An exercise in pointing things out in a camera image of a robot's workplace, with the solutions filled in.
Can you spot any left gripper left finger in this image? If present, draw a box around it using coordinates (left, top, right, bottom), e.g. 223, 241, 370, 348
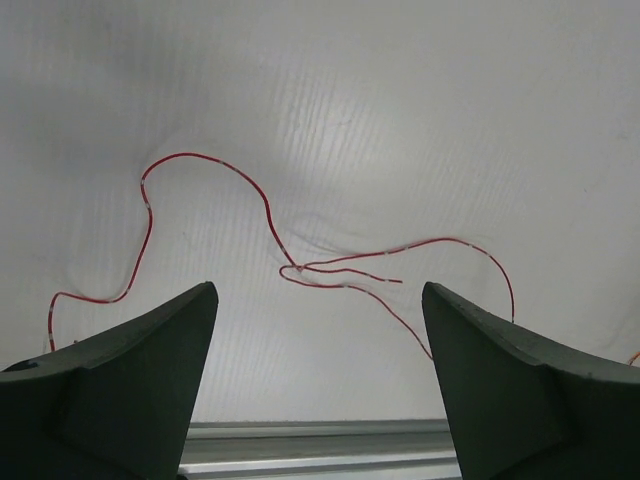
1, 282, 218, 479

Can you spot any aluminium mounting rail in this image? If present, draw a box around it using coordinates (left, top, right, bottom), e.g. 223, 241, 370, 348
178, 420, 461, 479

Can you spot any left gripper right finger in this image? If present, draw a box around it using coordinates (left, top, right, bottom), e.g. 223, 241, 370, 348
422, 282, 639, 479

